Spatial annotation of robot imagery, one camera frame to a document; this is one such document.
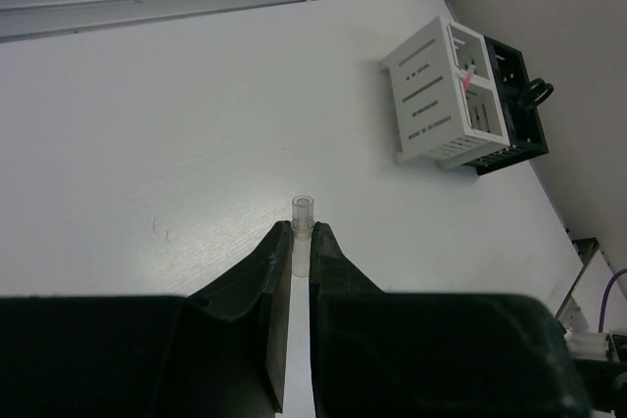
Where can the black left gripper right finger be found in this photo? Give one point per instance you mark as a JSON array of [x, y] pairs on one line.
[[380, 354]]

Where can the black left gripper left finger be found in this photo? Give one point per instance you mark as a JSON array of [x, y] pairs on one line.
[[220, 352]]

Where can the small white cap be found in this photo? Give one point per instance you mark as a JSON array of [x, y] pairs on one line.
[[302, 225]]

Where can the pink pen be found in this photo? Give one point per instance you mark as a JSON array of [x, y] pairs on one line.
[[466, 76]]

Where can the black handled scissors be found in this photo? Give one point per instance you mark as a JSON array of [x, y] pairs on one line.
[[532, 95]]

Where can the white slotted organizer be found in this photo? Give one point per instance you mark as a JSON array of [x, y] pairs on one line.
[[436, 119]]

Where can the black slotted organizer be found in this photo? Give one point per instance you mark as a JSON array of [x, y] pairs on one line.
[[524, 129]]

